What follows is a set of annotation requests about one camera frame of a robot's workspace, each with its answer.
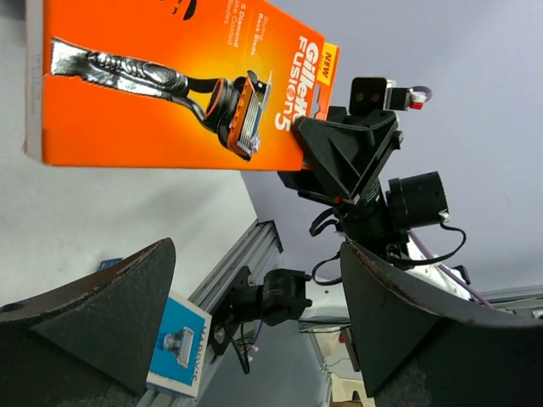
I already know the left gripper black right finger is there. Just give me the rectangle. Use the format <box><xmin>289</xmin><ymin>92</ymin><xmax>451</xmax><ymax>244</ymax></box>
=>
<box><xmin>340</xmin><ymin>242</ymin><xmax>542</xmax><ymax>406</ymax></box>

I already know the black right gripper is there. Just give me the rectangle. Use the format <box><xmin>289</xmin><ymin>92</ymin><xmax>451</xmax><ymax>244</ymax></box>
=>
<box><xmin>278</xmin><ymin>108</ymin><xmax>401</xmax><ymax>206</ymax></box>

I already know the aluminium rail base frame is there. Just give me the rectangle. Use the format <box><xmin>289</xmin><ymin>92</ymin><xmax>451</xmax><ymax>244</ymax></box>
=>
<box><xmin>135</xmin><ymin>219</ymin><xmax>543</xmax><ymax>407</ymax></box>

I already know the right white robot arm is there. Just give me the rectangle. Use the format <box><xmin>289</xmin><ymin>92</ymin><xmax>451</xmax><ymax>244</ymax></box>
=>
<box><xmin>280</xmin><ymin>107</ymin><xmax>542</xmax><ymax>343</ymax></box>

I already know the Harry's blade cartridge pack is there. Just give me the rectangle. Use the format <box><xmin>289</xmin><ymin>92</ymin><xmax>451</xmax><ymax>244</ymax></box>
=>
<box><xmin>146</xmin><ymin>291</ymin><xmax>211</xmax><ymax>399</ymax></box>

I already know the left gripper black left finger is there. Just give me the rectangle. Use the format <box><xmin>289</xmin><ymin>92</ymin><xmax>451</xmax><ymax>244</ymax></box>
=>
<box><xmin>1</xmin><ymin>238</ymin><xmax>176</xmax><ymax>406</ymax></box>

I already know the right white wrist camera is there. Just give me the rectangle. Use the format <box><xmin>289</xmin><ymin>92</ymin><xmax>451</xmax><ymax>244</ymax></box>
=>
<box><xmin>348</xmin><ymin>77</ymin><xmax>432</xmax><ymax>116</ymax></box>

